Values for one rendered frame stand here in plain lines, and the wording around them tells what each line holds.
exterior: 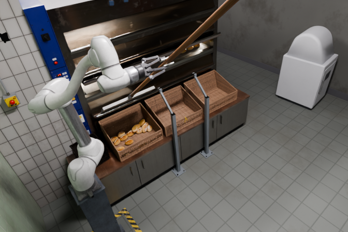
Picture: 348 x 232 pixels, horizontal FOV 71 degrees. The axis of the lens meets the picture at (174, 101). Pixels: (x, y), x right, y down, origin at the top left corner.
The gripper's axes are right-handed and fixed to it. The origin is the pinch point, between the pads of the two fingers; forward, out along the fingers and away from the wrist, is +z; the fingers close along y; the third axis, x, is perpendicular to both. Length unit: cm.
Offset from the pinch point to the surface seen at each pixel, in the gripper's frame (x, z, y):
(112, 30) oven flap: -104, 14, -67
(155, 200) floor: -164, -5, 117
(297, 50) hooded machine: -120, 271, 30
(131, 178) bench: -159, -21, 80
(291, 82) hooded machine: -151, 268, 72
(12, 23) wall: -86, -65, -87
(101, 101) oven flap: -153, -15, -12
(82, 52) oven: -112, -20, -58
